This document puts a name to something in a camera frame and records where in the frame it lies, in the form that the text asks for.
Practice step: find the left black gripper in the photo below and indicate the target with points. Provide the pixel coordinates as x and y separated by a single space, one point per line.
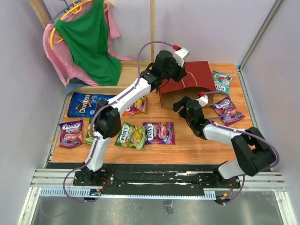
182 72

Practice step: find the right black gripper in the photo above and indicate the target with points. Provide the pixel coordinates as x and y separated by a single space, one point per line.
182 102

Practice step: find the red brown paper bag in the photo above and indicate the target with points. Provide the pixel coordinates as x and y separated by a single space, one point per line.
199 78

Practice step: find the purple Foxs candy bag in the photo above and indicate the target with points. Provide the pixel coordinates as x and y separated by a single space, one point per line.
231 114
159 132

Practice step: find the orange Tops candy bag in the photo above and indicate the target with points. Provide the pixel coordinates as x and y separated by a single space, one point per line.
138 107

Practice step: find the teal Foxs candy bag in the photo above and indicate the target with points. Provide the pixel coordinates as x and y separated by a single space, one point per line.
222 81

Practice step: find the yellow green candy bag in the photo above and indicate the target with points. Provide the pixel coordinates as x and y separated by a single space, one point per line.
131 136
89 139

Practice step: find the blue Doritos chip bag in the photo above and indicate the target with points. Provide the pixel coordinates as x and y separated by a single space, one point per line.
84 105

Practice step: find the purple Tops candy bag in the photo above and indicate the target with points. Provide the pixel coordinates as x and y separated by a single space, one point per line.
71 134

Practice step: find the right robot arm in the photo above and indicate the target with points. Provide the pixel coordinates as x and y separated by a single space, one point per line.
253 153

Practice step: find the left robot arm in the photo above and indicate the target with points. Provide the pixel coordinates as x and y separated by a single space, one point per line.
106 123

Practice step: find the wooden clothes rack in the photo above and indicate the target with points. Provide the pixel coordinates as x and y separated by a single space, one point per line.
129 68

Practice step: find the green shirt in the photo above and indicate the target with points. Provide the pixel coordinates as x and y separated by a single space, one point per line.
87 39

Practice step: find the blue grey cloth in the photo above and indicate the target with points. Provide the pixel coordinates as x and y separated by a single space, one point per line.
74 84

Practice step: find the yellow clothes hanger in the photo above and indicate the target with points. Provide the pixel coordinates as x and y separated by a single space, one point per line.
77 8

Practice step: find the pink shirt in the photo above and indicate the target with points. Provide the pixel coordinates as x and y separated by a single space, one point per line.
61 58

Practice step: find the dark green clothes hanger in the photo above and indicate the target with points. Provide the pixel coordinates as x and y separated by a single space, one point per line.
57 8

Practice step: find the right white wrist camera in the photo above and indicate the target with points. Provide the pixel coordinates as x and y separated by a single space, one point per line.
202 99

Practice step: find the aluminium frame post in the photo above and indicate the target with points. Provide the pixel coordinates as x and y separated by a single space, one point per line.
262 30

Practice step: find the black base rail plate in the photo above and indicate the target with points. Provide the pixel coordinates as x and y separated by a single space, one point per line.
145 181

